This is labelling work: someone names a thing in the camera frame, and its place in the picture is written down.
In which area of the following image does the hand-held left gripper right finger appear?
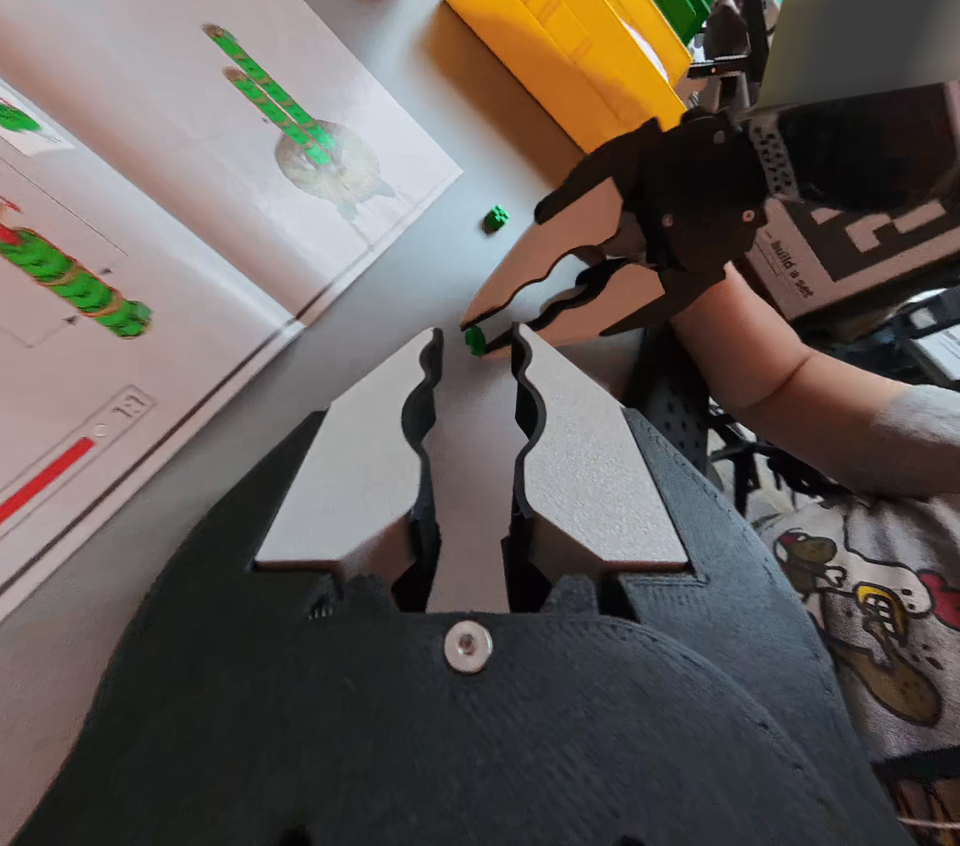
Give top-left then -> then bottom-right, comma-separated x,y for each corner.
510,322 -> 690,573

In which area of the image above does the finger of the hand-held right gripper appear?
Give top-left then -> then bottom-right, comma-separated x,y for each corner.
459,177 -> 630,331
483,259 -> 667,361

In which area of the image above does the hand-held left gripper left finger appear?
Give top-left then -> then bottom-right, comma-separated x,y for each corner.
255,327 -> 445,577

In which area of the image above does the person's right forearm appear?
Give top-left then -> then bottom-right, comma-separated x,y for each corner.
669,264 -> 924,487

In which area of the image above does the grey desk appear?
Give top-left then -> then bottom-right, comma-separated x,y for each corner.
0,0 -> 654,846

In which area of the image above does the black dotted strip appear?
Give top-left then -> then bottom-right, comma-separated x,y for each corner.
637,328 -> 714,480

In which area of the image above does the black stand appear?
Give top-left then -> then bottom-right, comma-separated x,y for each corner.
686,0 -> 774,116

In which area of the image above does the yellow plastic bin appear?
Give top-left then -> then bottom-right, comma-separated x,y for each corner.
444,0 -> 693,153

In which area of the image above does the printed grey shirt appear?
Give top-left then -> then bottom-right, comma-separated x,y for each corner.
750,381 -> 960,765

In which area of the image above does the white instruction booklet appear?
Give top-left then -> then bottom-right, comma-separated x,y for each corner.
0,0 -> 464,622

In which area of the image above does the black metal frame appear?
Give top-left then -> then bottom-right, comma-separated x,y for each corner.
708,403 -> 849,517

